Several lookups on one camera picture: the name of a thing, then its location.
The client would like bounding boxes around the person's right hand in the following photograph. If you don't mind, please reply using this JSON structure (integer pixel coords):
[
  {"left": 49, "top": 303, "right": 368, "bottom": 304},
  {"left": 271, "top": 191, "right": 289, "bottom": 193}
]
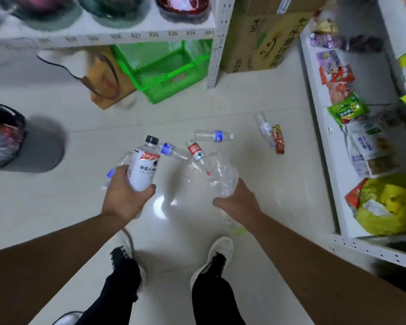
[{"left": 212, "top": 178, "right": 263, "bottom": 230}]

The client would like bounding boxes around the person's left hand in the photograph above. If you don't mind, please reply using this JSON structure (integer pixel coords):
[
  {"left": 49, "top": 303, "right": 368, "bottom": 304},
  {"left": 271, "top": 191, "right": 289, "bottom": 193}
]
[{"left": 101, "top": 165, "right": 157, "bottom": 224}]

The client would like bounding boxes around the clear plastic bottle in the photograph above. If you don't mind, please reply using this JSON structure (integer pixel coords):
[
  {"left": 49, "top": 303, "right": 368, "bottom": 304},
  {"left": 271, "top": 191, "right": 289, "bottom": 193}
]
[{"left": 208, "top": 152, "right": 240, "bottom": 199}]

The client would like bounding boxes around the white bottle with black cap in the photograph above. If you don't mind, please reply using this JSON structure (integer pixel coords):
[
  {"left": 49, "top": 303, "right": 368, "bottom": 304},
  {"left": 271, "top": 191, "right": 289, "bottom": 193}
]
[{"left": 126, "top": 135, "right": 161, "bottom": 193}]

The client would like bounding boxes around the clear bottle with blue label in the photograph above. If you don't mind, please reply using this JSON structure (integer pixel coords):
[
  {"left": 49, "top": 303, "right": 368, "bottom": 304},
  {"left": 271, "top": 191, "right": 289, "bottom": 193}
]
[
  {"left": 101, "top": 151, "right": 133, "bottom": 191},
  {"left": 194, "top": 129, "right": 234, "bottom": 143},
  {"left": 160, "top": 142, "right": 191, "bottom": 162}
]

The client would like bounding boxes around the person's right forearm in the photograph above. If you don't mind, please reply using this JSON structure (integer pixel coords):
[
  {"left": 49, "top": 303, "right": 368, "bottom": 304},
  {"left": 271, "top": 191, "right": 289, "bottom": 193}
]
[{"left": 246, "top": 212, "right": 406, "bottom": 325}]

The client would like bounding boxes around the person's left forearm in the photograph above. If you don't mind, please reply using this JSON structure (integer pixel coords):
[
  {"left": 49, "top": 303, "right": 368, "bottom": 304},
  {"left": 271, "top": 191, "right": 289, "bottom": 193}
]
[{"left": 0, "top": 212, "right": 131, "bottom": 325}]

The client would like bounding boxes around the clear bottle with green cap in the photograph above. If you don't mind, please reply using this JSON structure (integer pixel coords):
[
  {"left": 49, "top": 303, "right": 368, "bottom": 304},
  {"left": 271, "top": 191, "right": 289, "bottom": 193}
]
[{"left": 223, "top": 209, "right": 246, "bottom": 236}]

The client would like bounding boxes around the clear bottle with red label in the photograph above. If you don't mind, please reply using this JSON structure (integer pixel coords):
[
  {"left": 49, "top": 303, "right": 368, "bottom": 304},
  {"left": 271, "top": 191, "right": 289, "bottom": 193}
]
[{"left": 185, "top": 140, "right": 212, "bottom": 176}]

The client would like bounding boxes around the person's right white shoe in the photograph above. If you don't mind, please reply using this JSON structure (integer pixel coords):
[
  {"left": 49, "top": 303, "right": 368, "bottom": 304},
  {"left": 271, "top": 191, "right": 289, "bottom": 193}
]
[{"left": 190, "top": 236, "right": 234, "bottom": 289}]

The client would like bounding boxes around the person's white shoe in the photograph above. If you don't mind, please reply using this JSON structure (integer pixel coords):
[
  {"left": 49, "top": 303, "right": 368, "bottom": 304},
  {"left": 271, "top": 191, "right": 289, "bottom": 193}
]
[
  {"left": 190, "top": 236, "right": 234, "bottom": 289},
  {"left": 109, "top": 228, "right": 147, "bottom": 292}
]

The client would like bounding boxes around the person's left white shoe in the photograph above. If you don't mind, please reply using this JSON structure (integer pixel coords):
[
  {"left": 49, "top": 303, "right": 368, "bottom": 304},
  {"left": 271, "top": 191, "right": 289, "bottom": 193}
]
[{"left": 109, "top": 228, "right": 147, "bottom": 292}]

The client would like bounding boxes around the red snack wrapper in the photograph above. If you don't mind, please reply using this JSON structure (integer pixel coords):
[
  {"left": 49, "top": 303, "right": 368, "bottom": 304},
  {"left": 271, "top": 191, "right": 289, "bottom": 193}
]
[{"left": 272, "top": 125, "right": 286, "bottom": 155}]

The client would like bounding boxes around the clear bottle with white label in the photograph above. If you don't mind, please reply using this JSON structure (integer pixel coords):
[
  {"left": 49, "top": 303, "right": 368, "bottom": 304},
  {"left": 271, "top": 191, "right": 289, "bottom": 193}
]
[{"left": 254, "top": 111, "right": 278, "bottom": 147}]

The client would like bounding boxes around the person's right leg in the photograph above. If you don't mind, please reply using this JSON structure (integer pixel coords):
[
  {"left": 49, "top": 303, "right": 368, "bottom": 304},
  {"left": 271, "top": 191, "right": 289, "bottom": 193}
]
[{"left": 191, "top": 267, "right": 247, "bottom": 325}]

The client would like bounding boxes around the person's leg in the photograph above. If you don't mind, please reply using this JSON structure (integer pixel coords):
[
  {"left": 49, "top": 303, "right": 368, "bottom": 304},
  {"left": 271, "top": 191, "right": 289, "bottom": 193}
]
[
  {"left": 191, "top": 267, "right": 247, "bottom": 325},
  {"left": 74, "top": 256, "right": 143, "bottom": 325}
]

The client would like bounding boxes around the person's left leg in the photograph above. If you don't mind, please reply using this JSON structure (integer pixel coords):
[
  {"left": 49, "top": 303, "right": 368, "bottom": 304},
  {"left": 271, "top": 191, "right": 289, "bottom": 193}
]
[{"left": 74, "top": 256, "right": 143, "bottom": 325}]

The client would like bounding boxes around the white metal shelf with snacks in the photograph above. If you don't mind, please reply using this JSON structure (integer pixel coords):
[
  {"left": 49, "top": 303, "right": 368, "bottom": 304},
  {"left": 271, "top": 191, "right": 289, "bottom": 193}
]
[{"left": 299, "top": 0, "right": 406, "bottom": 273}]

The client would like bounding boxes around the green plastic basket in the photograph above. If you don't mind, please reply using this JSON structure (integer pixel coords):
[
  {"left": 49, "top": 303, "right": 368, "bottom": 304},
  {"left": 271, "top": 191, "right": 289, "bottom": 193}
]
[{"left": 110, "top": 39, "right": 213, "bottom": 105}]

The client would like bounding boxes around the brown paper bag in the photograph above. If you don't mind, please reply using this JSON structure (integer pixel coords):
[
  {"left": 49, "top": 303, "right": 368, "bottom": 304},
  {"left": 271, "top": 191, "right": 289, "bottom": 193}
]
[{"left": 37, "top": 46, "right": 137, "bottom": 110}]

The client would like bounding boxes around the black trash bin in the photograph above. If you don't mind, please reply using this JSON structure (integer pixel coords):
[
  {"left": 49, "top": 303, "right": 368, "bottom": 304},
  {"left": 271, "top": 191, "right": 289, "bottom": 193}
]
[{"left": 0, "top": 100, "right": 28, "bottom": 174}]

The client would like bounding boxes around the green snack packet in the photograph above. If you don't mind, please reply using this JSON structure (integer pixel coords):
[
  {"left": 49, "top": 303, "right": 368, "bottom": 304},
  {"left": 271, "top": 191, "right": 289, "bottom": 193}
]
[{"left": 327, "top": 93, "right": 370, "bottom": 128}]

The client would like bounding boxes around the white blue printed packet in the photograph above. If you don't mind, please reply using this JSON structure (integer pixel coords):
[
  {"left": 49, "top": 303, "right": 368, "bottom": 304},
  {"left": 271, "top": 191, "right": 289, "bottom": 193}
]
[{"left": 346, "top": 111, "right": 406, "bottom": 179}]

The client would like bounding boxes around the pink snack packet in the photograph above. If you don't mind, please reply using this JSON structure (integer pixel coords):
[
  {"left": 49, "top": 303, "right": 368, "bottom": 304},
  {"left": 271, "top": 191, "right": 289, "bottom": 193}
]
[{"left": 328, "top": 81, "right": 355, "bottom": 104}]

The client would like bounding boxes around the white metal shelf with bowls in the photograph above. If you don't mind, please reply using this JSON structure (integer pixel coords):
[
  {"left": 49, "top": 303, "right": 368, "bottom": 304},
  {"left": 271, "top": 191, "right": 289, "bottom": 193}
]
[{"left": 0, "top": 0, "right": 237, "bottom": 90}]

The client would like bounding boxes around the yellow plastic bag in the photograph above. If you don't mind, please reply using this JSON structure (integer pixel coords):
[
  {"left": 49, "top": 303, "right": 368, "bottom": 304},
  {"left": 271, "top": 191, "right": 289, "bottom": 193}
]
[{"left": 355, "top": 173, "right": 406, "bottom": 236}]

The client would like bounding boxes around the brown cardboard box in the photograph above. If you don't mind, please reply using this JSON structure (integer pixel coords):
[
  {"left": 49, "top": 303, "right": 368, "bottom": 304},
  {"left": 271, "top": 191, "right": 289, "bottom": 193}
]
[{"left": 221, "top": 0, "right": 327, "bottom": 74}]

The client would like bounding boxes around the red orange snack packet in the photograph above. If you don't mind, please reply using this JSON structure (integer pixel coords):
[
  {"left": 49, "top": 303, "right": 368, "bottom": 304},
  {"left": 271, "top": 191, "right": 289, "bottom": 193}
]
[{"left": 319, "top": 65, "right": 356, "bottom": 86}]

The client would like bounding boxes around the purple white snack packet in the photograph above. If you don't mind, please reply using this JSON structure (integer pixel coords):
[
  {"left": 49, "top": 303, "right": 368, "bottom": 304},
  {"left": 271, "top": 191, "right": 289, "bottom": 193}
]
[{"left": 316, "top": 50, "right": 342, "bottom": 70}]

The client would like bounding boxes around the purple candy packet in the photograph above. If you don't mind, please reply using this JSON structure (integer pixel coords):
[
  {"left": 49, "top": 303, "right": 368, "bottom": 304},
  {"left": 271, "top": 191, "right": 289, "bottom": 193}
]
[{"left": 309, "top": 32, "right": 346, "bottom": 50}]

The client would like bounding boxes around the teal bowl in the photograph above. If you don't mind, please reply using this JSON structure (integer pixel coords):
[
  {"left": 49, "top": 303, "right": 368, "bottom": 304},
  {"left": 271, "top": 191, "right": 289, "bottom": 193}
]
[{"left": 75, "top": 0, "right": 145, "bottom": 18}]

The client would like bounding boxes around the red bowl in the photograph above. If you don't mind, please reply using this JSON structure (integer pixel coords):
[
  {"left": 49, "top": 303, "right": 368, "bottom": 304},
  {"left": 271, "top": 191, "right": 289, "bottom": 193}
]
[{"left": 154, "top": 0, "right": 212, "bottom": 18}]

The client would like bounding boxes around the yellow snack packet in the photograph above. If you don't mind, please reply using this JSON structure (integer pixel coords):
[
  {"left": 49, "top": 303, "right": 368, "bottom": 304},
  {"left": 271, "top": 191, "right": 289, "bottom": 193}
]
[{"left": 312, "top": 18, "right": 339, "bottom": 35}]

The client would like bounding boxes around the dark purple packet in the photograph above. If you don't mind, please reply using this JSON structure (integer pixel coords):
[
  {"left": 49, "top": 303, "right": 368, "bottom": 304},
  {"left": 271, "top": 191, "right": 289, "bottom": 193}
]
[{"left": 345, "top": 35, "right": 385, "bottom": 53}]

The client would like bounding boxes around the pink bowl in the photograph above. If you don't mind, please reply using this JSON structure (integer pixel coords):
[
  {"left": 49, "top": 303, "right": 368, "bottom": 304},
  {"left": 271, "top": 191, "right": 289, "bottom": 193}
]
[{"left": 11, "top": 0, "right": 76, "bottom": 14}]

